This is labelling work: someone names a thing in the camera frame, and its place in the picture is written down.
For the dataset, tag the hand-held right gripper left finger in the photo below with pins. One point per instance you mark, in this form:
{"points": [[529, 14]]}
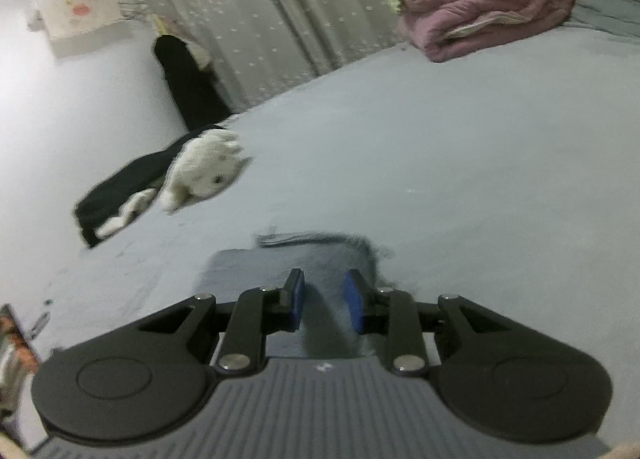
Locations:
{"points": [[298, 296]]}

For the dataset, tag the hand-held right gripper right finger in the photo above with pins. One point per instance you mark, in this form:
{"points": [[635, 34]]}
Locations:
{"points": [[354, 301]]}

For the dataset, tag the grey knit sweater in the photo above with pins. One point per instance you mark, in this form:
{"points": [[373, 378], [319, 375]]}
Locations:
{"points": [[325, 259]]}

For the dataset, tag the white plush dog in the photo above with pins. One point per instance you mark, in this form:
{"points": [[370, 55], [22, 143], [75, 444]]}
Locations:
{"points": [[200, 169]]}

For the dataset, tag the grey bed sheet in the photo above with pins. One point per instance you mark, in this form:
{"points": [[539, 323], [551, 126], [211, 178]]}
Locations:
{"points": [[475, 164]]}

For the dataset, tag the white cloth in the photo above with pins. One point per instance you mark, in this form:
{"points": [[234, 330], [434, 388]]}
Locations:
{"points": [[125, 214]]}

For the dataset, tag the black garment with white sock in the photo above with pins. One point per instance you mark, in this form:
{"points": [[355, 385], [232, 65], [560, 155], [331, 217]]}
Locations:
{"points": [[125, 184]]}

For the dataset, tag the black hanging garment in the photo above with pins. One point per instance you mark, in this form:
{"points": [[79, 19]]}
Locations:
{"points": [[190, 84]]}

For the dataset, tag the beige hanging cloth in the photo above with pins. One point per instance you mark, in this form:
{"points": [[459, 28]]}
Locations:
{"points": [[201, 58]]}

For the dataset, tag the grey star-print curtain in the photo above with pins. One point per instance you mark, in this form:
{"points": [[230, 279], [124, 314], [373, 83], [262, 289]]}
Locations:
{"points": [[280, 14]]}

